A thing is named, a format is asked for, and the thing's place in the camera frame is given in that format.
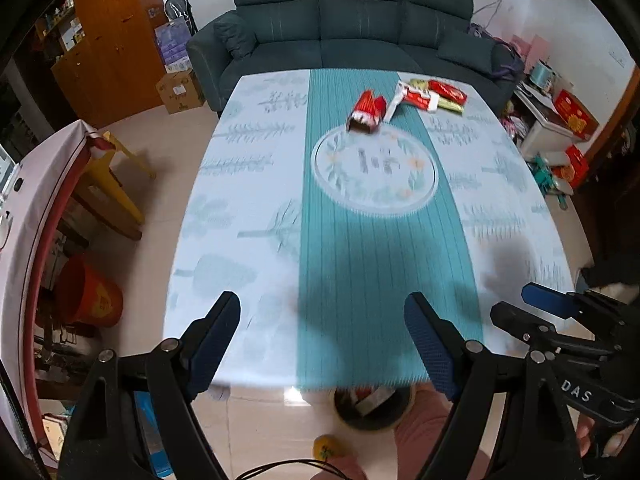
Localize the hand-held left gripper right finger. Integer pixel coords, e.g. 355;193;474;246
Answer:
404;292;583;480

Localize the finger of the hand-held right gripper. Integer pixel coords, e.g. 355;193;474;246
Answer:
521;282;628;343
491;301;621;361

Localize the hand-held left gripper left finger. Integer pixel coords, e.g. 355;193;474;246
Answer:
57;291;242;480

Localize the yellow round trash bin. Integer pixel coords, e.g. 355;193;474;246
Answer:
334;385;416;432

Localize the person's right hand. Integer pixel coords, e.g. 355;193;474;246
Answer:
575;407;633;466

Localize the person's right leg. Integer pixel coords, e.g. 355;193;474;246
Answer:
394;386;493;480

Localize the person's leg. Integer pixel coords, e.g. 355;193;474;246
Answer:
327;452;368;480
394;386;493;480

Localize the red white carton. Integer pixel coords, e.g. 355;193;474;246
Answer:
355;386;396;413

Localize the teal striped printed tablecloth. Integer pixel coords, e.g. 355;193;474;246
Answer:
162;67;573;393

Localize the blue plastic stool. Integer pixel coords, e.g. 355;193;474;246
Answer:
134;391;176;479

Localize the teal toy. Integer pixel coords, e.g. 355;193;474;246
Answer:
532;157;576;208

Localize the red plastic bucket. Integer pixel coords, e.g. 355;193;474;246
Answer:
54;255;124;327

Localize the small red gift box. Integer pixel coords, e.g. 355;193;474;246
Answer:
552;145;590;188

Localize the person's left leg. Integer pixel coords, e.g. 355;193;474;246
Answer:
327;452;368;480

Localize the yellow knitted slipper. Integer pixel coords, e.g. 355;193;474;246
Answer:
312;435;342;462

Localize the large red gift box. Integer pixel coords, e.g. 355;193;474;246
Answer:
552;89;600;141

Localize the yellow plastic stool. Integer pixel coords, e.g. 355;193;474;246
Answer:
85;131;157;226

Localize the light blue round tin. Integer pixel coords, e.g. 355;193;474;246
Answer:
530;59;561;93

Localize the red snack packet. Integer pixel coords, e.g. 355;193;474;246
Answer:
427;79;468;102

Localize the pink cloth covered table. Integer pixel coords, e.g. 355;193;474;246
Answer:
0;120;108;461

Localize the purple bag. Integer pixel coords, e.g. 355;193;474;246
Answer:
467;22;526;81

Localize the white red wrapper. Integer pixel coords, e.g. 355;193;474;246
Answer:
382;80;441;122

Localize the pink board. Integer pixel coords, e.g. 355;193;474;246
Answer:
510;35;551;76

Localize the red open carton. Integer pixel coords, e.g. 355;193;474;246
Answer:
346;89;388;136

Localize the brown cardboard box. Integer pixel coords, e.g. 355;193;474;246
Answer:
155;67;206;115

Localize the dark teal cushion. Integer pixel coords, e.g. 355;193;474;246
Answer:
215;11;258;58
437;30;497;74

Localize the stack of purple boxes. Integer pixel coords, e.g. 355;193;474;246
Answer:
154;16;193;73

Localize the wooden cabinet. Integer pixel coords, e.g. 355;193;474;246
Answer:
35;0;166;128

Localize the dark teal sofa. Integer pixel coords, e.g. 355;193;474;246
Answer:
186;0;526;113

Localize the black racket bag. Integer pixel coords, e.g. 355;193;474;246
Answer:
164;0;198;36

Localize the black cable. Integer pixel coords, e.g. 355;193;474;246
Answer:
235;457;351;480

